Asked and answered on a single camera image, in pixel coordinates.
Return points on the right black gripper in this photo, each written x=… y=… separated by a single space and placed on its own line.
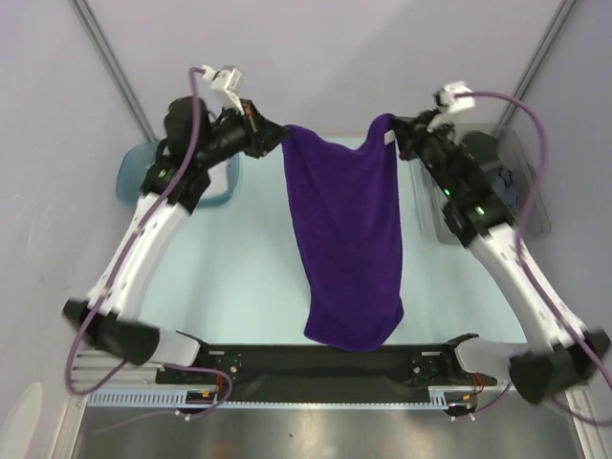
x=416 y=134

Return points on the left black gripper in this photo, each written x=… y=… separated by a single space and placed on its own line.
x=262 y=135

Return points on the light blue towel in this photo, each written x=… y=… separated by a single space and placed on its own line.
x=219 y=185

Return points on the purple towel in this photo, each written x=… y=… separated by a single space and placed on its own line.
x=345 y=209

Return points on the dark blue grey towel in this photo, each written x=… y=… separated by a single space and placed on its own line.
x=504 y=186

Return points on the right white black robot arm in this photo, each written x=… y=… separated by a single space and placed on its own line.
x=560 y=350

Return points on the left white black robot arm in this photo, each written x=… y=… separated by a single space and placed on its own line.
x=108 y=318

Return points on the clear grey plastic bin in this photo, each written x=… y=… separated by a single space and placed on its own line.
x=492 y=147

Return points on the teal plastic bin lid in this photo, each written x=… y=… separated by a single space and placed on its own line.
x=138 y=159

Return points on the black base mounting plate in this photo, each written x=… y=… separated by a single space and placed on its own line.
x=322 y=373

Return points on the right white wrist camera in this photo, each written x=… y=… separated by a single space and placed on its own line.
x=451 y=101

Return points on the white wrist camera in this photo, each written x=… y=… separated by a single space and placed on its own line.
x=225 y=84
x=451 y=101

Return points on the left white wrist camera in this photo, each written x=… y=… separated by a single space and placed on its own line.
x=225 y=84

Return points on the right aluminium corner post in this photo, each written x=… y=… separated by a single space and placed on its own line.
x=546 y=44

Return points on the aluminium corner post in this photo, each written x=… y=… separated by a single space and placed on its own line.
x=110 y=61
x=546 y=44

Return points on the left aluminium corner post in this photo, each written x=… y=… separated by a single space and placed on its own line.
x=110 y=61

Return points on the light blue cable duct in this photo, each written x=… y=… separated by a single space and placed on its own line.
x=433 y=399

